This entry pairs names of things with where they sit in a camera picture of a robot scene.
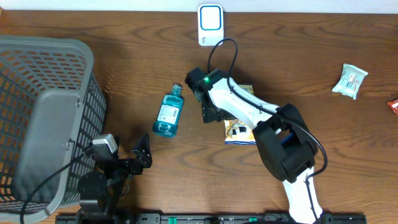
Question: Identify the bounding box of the red orange snack stick packet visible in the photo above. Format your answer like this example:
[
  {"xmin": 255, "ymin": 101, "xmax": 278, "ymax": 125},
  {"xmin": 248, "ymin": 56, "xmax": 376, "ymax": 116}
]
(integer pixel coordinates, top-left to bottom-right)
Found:
[{"xmin": 387, "ymin": 99, "xmax": 398, "ymax": 115}]

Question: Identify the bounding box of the teal mouthwash bottle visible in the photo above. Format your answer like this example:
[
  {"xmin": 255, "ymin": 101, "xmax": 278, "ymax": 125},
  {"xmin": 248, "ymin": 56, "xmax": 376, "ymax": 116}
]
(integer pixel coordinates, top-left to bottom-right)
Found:
[{"xmin": 152, "ymin": 84, "xmax": 184, "ymax": 138}]

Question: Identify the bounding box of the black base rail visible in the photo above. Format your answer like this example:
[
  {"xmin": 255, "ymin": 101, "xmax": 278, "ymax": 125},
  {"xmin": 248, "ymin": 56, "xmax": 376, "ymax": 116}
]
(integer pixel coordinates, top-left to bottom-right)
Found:
[{"xmin": 55, "ymin": 212, "xmax": 368, "ymax": 224}]

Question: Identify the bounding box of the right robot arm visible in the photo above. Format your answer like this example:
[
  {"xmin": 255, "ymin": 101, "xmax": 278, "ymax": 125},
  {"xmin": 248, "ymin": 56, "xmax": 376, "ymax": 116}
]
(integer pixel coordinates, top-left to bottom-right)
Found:
[{"xmin": 185, "ymin": 68, "xmax": 323, "ymax": 223}]

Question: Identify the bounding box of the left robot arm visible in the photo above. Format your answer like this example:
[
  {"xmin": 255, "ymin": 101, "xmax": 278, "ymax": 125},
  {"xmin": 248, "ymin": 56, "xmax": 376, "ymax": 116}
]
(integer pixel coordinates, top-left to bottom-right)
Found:
[{"xmin": 76, "ymin": 133, "xmax": 152, "ymax": 223}]

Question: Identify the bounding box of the yellow chips bag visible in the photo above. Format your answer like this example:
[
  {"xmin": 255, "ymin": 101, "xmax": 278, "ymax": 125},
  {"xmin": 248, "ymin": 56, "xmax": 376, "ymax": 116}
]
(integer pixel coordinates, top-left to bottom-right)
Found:
[{"xmin": 223, "ymin": 83, "xmax": 257, "ymax": 146}]

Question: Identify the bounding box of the white barcode scanner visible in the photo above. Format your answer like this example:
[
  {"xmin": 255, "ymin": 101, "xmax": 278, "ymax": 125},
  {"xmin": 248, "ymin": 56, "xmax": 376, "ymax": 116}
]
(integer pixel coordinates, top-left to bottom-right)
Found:
[{"xmin": 197, "ymin": 4, "xmax": 224, "ymax": 47}]

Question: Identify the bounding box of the pale green wet wipes pack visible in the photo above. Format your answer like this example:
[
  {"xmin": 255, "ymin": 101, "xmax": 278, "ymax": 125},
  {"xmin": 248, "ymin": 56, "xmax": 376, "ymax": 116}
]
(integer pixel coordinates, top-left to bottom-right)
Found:
[{"xmin": 332, "ymin": 63, "xmax": 368, "ymax": 100}]

